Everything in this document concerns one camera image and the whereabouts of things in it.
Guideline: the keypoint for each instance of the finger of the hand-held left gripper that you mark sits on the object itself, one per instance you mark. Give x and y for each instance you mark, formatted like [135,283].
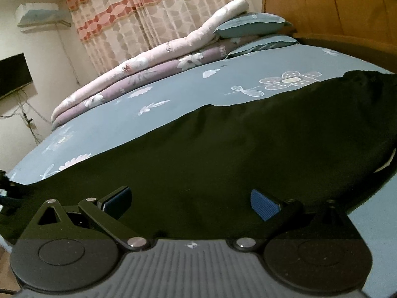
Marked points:
[7,192]

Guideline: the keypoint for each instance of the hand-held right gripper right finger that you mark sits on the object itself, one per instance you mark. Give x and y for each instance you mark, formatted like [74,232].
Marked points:
[263,205]

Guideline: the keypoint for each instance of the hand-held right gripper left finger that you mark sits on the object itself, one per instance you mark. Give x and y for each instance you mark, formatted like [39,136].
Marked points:
[118,200]

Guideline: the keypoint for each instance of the black television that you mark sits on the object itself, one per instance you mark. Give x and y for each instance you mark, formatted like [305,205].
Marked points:
[14,74]

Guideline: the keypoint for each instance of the pink floral quilt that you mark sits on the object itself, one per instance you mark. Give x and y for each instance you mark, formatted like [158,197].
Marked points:
[155,54]

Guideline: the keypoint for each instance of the blue pillow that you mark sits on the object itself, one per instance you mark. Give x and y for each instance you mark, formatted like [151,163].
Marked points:
[263,46]
[251,24]

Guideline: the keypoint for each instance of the white air conditioner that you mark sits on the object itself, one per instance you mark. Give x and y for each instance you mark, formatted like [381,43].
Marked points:
[40,15]

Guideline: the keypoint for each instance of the patterned curtain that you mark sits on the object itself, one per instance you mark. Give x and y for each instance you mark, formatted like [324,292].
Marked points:
[149,12]

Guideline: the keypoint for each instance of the wooden headboard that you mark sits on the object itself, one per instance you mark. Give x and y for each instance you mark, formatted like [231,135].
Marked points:
[335,6]

